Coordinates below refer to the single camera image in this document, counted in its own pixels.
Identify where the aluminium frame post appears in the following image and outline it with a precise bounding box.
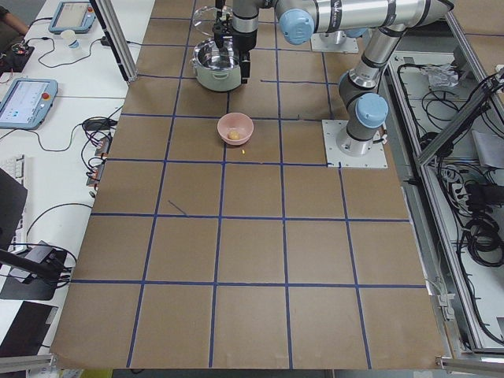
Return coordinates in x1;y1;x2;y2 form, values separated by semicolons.
90;0;138;83

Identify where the brown egg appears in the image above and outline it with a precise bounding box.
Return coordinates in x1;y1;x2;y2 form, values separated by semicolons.
228;130;241;141

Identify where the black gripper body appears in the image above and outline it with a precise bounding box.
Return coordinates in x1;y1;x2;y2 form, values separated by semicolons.
213;23;257;84

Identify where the paper cup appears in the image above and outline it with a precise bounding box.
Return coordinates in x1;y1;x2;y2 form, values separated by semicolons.
60;29;80;50

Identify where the blue teach pendant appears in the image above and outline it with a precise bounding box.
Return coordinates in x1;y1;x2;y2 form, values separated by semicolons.
1;78;58;130
48;1;95;35

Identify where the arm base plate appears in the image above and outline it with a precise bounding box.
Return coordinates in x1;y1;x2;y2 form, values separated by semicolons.
322;120;388;169
310;31;358;54

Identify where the pale green electric pot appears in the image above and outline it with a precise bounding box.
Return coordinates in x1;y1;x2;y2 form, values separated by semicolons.
191;39;241;92

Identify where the pink bowl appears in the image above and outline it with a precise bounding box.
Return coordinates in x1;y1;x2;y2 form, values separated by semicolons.
217;113;254;146

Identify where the black cable bundle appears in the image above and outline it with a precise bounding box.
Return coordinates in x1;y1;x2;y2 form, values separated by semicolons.
452;184;504;276

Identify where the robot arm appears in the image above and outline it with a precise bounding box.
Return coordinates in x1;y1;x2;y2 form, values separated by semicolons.
213;0;276;84
273;0;454;157

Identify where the black camera stand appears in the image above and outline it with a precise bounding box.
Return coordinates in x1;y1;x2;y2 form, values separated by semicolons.
1;244;69;301

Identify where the crumpled paper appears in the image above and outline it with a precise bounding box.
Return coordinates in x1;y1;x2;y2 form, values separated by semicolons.
421;64;459;88

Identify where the black power adapter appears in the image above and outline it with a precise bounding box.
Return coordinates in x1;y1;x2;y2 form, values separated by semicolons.
83;117;117;132

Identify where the white keyboard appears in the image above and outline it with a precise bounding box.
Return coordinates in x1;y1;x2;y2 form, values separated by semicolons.
1;154;26;186

